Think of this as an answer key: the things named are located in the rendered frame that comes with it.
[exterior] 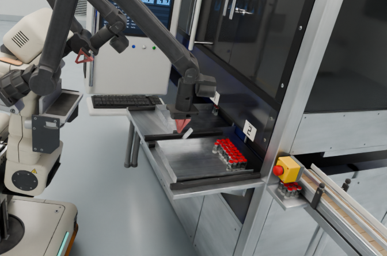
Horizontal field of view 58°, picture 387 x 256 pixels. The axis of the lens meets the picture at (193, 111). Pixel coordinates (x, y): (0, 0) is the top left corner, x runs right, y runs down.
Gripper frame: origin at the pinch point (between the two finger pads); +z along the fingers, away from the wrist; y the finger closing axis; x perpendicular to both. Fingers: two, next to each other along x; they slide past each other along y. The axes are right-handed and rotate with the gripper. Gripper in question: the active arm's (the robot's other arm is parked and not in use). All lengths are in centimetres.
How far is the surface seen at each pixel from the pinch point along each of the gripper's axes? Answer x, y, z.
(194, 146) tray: 19.1, 17.9, 20.9
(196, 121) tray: 42, 28, 21
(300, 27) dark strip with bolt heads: -3, 38, -41
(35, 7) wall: 545, -44, 77
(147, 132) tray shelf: 34.2, 0.1, 20.7
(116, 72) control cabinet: 90, -4, 14
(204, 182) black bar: -7.0, 10.9, 19.6
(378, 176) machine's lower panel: -9, 108, 29
